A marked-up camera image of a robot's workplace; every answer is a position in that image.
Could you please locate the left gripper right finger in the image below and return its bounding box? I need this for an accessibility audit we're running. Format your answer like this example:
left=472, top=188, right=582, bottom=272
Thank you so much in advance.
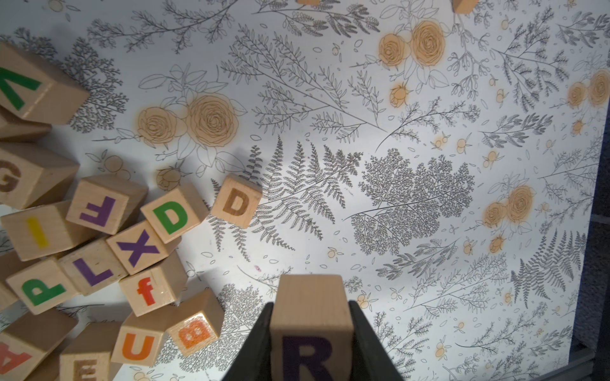
left=348, top=301, right=403, bottom=381

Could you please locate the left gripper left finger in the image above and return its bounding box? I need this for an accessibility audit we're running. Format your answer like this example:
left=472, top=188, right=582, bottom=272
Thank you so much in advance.
left=222, top=303, right=274, bottom=381

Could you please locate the wooden block purple R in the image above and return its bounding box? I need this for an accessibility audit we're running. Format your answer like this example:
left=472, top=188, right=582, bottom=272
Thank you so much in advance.
left=270, top=275, right=354, bottom=380

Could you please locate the wooden block brown D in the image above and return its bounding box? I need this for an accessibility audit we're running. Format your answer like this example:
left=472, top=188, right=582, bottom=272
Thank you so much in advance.
left=211, top=174, right=263, bottom=229

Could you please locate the wooden block brown E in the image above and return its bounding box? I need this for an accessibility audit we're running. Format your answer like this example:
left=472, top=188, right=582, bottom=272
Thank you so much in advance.
left=60, top=322, right=122, bottom=381

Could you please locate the wooden block orange B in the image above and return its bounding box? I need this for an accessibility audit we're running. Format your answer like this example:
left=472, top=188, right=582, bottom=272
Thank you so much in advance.
left=167, top=288, right=225, bottom=357

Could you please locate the wooden block orange U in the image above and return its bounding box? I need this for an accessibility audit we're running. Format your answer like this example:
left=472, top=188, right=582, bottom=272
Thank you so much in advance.
left=111, top=306, right=176, bottom=367

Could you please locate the wooden block red f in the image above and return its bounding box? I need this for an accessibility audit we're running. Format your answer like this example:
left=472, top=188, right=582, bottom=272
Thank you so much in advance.
left=119, top=252, right=187, bottom=317

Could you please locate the wooden block purple X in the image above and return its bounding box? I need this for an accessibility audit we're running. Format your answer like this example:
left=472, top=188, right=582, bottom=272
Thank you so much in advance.
left=106, top=220, right=182, bottom=276

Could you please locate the wooden block green D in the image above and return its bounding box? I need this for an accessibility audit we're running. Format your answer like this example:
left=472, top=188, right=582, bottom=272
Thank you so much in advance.
left=141, top=184, right=210, bottom=243

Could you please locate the wooden block purple L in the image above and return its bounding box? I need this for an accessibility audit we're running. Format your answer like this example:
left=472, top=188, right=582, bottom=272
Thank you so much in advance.
left=59, top=238, right=128, bottom=296

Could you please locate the wooden block purple F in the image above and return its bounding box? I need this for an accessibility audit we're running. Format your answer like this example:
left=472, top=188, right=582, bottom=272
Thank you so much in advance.
left=66, top=175, right=149, bottom=235

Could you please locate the floral table mat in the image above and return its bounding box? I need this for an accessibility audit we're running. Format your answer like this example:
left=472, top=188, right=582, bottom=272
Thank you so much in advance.
left=1, top=1, right=609, bottom=380

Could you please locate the wooden block green P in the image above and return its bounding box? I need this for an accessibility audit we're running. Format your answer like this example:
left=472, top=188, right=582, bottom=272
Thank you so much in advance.
left=6, top=257, right=80, bottom=315

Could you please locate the wooden block red A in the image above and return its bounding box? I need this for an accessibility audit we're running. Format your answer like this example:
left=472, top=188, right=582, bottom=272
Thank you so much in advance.
left=1, top=310, right=78, bottom=380

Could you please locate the wooden block yellow i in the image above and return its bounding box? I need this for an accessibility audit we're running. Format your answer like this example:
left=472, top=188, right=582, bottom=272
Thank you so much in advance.
left=1, top=200, right=99, bottom=261

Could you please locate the wooden block brown G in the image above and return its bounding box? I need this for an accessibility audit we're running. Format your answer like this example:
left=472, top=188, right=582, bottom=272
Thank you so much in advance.
left=1, top=142, right=79, bottom=210

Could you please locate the wooden block green V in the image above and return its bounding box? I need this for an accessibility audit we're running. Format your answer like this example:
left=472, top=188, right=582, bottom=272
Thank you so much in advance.
left=1, top=42, right=90, bottom=125

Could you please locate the wooden whiteboard stand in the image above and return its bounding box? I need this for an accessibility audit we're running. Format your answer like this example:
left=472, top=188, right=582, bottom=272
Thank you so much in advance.
left=452, top=0, right=479, bottom=14

